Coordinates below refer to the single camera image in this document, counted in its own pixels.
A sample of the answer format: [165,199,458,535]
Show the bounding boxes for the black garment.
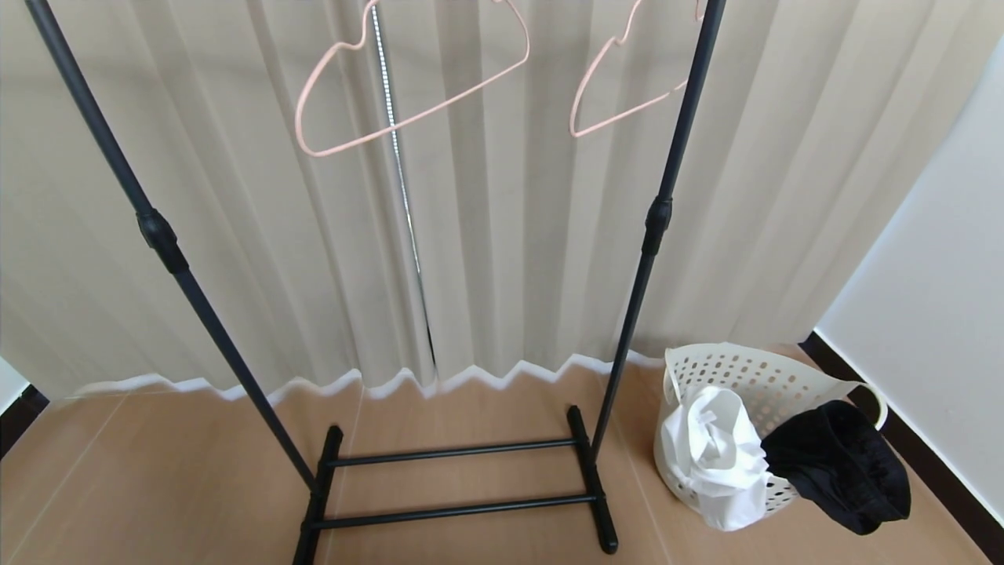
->
[761,400,912,536]

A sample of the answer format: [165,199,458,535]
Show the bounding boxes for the white laundry basket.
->
[653,342,889,528]

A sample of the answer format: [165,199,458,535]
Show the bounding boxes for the pink clothes hanger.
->
[295,0,531,158]
[569,0,707,139]

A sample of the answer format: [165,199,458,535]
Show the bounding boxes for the white printed t-shirt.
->
[660,385,773,532]

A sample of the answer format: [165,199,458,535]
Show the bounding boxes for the black clothes rack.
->
[24,0,726,565]

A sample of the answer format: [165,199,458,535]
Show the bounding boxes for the beige curtain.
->
[0,0,1004,397]

